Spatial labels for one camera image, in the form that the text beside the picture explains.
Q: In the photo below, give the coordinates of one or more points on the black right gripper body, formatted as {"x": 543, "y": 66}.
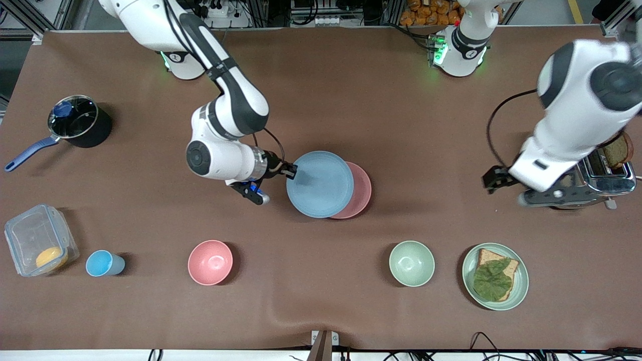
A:
{"x": 274, "y": 164}

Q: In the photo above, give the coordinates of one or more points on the blue plate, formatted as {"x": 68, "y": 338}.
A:
{"x": 321, "y": 184}

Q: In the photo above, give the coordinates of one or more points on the pink plate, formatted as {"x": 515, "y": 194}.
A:
{"x": 362, "y": 193}

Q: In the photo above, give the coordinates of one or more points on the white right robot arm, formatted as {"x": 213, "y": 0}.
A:
{"x": 235, "y": 100}

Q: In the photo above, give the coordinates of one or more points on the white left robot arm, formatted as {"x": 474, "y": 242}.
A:
{"x": 577, "y": 100}

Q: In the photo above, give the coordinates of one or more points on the bread slice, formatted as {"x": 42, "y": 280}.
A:
{"x": 487, "y": 256}

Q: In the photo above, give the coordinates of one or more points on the green lettuce leaf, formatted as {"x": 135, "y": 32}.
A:
{"x": 491, "y": 281}

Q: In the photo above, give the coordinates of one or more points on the silver toaster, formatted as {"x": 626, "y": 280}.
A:
{"x": 609, "y": 183}

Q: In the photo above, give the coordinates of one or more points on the brown table cover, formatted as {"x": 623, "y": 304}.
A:
{"x": 351, "y": 90}

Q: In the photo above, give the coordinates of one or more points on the green plate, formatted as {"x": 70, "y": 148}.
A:
{"x": 519, "y": 288}

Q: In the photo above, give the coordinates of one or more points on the green bowl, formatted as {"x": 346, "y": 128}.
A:
{"x": 411, "y": 263}

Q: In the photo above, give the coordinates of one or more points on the brown toast slice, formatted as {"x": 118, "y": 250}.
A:
{"x": 617, "y": 153}

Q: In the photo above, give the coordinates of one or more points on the pink bowl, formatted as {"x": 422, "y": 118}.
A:
{"x": 210, "y": 263}

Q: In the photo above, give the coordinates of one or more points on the white power strip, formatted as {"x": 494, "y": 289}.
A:
{"x": 218, "y": 10}

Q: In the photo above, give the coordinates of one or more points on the orange snack packets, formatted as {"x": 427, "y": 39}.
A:
{"x": 426, "y": 12}

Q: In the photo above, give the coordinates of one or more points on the metal table clamp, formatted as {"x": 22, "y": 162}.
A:
{"x": 323, "y": 346}

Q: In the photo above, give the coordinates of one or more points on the blue cup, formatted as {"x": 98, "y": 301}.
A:
{"x": 100, "y": 263}

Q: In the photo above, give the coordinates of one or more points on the glass pot lid blue knob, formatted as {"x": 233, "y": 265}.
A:
{"x": 75, "y": 120}

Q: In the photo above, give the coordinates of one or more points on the yellow orange fruit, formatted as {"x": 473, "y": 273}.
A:
{"x": 50, "y": 258}

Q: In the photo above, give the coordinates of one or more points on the clear plastic container blue seal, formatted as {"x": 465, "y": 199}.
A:
{"x": 30, "y": 235}

